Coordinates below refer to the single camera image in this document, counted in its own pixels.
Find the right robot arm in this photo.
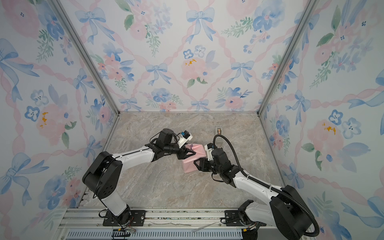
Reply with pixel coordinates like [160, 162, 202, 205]
[194, 148, 320, 240]

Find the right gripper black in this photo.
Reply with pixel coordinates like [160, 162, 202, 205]
[193, 158, 224, 176]

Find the aluminium frame rail front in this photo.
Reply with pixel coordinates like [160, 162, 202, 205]
[58, 206, 310, 230]

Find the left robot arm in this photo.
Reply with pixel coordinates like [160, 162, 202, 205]
[82, 129, 196, 226]

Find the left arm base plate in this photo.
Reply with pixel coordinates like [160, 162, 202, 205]
[102, 210, 147, 227]

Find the purple pink wrapping paper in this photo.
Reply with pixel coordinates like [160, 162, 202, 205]
[182, 144, 207, 173]

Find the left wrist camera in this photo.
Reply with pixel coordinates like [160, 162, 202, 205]
[177, 131, 193, 149]

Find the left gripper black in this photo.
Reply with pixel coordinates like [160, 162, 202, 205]
[164, 144, 197, 161]

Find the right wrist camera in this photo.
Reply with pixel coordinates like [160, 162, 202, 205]
[204, 143, 217, 161]

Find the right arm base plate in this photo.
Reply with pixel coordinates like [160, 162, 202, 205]
[221, 210, 266, 228]

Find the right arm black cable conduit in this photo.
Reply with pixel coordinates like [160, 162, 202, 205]
[212, 134, 321, 238]

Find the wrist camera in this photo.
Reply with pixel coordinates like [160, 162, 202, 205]
[177, 131, 193, 149]
[204, 143, 217, 161]

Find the vented cable duct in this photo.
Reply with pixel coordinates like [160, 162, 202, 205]
[62, 229, 243, 240]

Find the left aluminium corner post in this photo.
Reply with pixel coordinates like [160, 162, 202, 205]
[48, 0, 120, 116]

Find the right aluminium corner post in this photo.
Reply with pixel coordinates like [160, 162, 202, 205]
[257, 0, 318, 117]

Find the aluminium corner post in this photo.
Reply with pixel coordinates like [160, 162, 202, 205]
[48, 0, 120, 116]
[257, 0, 318, 117]

